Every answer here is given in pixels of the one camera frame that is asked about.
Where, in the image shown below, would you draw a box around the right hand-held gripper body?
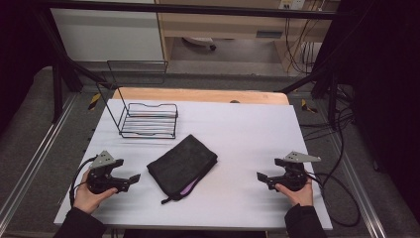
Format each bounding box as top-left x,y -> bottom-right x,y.
274,151 -> 322,192

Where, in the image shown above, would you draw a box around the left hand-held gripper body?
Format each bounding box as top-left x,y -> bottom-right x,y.
86,150 -> 130,195

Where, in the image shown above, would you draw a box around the dark grey fleece towel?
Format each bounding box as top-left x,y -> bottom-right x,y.
146,133 -> 219,205

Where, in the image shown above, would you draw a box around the black wire rack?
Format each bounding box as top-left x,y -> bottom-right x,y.
96,59 -> 179,140

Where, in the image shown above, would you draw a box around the person's right hand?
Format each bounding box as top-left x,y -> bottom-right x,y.
275,178 -> 314,207

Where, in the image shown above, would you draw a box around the person's left hand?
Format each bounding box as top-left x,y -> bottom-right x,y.
72,170 -> 118,215

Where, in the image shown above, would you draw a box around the white table board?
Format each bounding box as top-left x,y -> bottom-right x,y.
53,98 -> 334,231

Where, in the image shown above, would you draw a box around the wooden table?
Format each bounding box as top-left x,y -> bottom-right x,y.
112,86 -> 291,106

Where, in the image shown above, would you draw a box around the black curtain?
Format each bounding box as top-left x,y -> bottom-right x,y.
330,0 -> 420,214
0,0 -> 55,133

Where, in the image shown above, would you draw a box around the white cabinet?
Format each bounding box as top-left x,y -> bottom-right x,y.
50,7 -> 165,62

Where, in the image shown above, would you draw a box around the white chair base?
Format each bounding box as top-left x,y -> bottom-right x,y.
181,37 -> 218,52

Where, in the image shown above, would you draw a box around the light wooden desk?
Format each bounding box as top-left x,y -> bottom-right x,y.
156,0 -> 341,68

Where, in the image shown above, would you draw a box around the white power outlet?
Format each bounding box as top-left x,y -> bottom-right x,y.
278,0 -> 306,10

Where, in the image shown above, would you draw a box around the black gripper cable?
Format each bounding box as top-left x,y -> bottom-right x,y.
68,157 -> 97,208
306,171 -> 362,228

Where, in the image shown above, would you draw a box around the black floor cables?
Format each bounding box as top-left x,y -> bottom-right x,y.
296,82 -> 360,187

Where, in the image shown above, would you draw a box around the aluminium floor rail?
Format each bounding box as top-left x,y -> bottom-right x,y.
330,132 -> 389,238
0,93 -> 79,227

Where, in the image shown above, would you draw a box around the black metal frame post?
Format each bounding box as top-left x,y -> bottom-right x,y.
327,72 -> 339,131
52,62 -> 64,124

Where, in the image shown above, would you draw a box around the black metal frame strut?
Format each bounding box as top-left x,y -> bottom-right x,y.
35,11 -> 112,90
279,69 -> 335,95

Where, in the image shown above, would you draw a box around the hanging black cables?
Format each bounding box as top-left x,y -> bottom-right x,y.
284,16 -> 320,75

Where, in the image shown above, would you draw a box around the black metal frame crossbar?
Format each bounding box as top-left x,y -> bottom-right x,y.
34,0 -> 346,21

